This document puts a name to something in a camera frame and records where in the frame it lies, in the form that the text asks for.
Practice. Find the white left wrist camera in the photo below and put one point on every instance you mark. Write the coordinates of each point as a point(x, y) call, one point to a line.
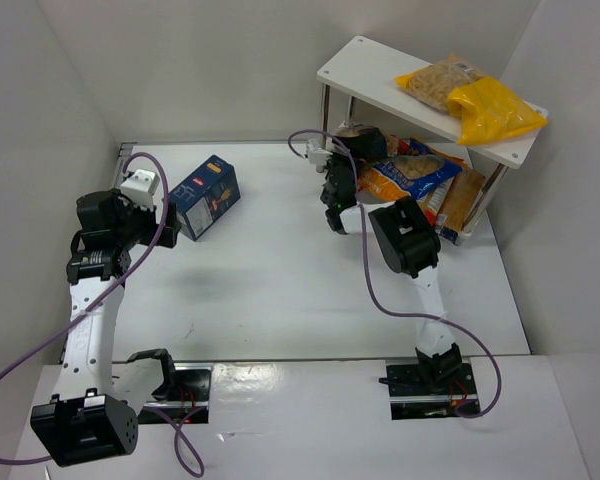
point(140, 186)

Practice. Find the tricolour fusilli pasta bag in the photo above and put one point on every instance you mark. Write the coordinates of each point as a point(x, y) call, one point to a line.
point(392, 142)

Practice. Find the blue pasta box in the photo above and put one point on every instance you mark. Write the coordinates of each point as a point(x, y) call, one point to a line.
point(205, 195)

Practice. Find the brown spaghetti pack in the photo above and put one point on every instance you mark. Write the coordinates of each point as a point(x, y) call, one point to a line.
point(457, 204)

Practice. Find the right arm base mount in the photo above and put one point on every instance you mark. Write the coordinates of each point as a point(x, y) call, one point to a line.
point(411, 399)

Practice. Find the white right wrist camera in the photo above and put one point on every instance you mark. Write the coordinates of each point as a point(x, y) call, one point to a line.
point(316, 154)

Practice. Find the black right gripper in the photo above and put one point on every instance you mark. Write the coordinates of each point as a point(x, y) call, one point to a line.
point(355, 145)

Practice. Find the clear macaroni pasta bag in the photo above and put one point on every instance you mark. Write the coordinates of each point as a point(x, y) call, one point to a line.
point(432, 84)

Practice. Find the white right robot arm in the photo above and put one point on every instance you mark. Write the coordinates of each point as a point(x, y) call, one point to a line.
point(409, 246)

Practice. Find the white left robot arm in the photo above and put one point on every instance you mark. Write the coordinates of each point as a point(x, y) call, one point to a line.
point(91, 415)

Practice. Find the orange red pasta bag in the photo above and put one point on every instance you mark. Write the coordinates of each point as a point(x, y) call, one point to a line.
point(383, 178)

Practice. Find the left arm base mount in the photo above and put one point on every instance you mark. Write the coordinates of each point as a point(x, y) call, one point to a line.
point(191, 392)

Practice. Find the white two-tier shelf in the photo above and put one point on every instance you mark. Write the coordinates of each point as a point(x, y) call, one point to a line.
point(365, 70)

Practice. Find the blue macaroni pasta bag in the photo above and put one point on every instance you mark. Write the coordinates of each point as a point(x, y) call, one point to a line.
point(426, 168)

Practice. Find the red spaghetti pack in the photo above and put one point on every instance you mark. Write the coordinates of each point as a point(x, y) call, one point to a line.
point(432, 202)

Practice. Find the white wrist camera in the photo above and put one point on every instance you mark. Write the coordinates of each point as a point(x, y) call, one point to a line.
point(316, 154)
point(140, 186)

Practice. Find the yellow pasta bag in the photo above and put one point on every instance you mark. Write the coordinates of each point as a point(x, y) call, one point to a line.
point(489, 112)

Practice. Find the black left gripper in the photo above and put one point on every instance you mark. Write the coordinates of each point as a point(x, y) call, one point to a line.
point(165, 229)

